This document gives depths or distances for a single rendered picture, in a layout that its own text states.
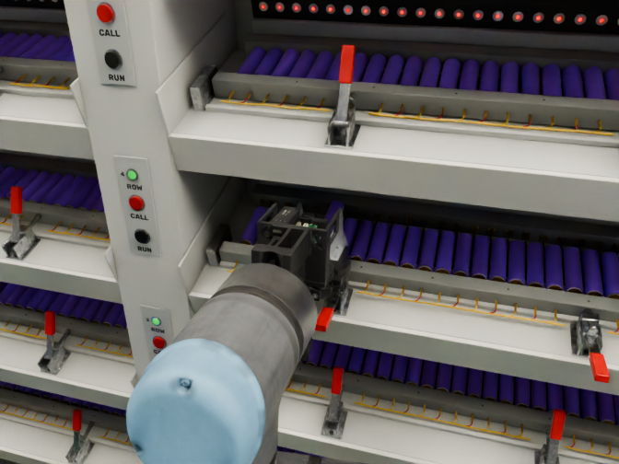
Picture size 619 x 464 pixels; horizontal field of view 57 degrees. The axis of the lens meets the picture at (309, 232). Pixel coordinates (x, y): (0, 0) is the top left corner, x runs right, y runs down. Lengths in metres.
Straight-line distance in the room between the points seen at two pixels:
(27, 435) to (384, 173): 0.83
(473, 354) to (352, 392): 0.22
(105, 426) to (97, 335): 0.21
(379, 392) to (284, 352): 0.39
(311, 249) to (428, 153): 0.14
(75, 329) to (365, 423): 0.46
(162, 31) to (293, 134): 0.16
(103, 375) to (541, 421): 0.61
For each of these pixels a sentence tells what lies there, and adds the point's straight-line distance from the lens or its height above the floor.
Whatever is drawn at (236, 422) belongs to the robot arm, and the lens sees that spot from 0.37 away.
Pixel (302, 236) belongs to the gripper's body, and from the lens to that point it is 0.52.
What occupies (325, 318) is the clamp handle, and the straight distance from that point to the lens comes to 0.60.
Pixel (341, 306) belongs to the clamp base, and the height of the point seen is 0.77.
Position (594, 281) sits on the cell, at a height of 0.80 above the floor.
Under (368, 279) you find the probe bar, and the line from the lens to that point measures 0.67.
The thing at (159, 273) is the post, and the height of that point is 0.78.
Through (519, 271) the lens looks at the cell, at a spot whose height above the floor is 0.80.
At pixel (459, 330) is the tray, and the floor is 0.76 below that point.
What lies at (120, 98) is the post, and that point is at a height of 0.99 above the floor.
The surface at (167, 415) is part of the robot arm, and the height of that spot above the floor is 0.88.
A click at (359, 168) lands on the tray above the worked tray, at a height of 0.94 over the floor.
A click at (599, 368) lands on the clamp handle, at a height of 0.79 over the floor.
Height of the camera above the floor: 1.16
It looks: 29 degrees down
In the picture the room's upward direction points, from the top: straight up
